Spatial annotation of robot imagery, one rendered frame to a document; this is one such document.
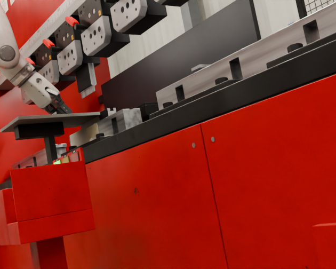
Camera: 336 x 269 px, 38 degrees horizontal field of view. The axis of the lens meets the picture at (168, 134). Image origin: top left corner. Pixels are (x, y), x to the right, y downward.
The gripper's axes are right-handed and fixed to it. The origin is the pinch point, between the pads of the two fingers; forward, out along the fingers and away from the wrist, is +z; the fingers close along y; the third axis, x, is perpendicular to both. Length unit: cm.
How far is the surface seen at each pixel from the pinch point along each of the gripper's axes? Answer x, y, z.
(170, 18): -498, 479, 85
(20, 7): -39, 37, -37
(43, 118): 10.1, -9.6, -4.1
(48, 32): -25.8, 13.5, -21.3
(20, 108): -27, 84, -6
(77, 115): 2.0, -10.3, 2.5
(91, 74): -14.5, -6.2, -2.3
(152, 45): -483, 543, 103
